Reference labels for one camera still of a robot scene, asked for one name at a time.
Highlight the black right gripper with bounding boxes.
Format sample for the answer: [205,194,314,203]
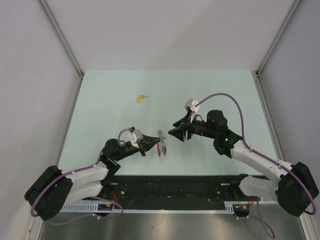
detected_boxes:
[168,112,217,143]

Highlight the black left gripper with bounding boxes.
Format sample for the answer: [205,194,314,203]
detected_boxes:
[114,133,161,162]

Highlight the red handled metal key holder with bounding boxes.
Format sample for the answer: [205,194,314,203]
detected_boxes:
[156,129,167,157]

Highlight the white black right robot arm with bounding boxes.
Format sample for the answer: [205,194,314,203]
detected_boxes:
[168,110,319,217]

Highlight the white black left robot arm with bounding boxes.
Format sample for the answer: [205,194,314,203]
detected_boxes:
[24,132,161,221]

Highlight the key with yellow tag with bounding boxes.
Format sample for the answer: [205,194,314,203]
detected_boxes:
[136,95,150,104]

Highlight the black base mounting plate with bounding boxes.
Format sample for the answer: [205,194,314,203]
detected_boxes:
[97,175,249,202]

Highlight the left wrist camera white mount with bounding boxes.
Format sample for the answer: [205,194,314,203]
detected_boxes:
[128,127,143,148]

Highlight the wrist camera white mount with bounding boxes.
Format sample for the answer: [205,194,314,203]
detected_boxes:
[128,127,143,148]
[184,99,199,123]

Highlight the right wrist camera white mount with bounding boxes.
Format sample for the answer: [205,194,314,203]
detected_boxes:
[184,99,199,123]

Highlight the grey slotted cable duct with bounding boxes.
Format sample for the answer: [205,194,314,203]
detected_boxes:
[60,201,249,214]

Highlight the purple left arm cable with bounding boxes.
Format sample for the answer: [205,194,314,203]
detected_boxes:
[30,127,133,226]

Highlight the right aluminium frame post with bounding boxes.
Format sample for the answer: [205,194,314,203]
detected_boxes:
[254,0,305,77]

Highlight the aluminium frame post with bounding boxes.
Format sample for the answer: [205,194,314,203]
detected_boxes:
[254,0,305,77]
[37,0,85,77]

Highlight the left aluminium frame post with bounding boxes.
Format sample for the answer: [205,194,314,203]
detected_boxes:
[37,0,85,77]

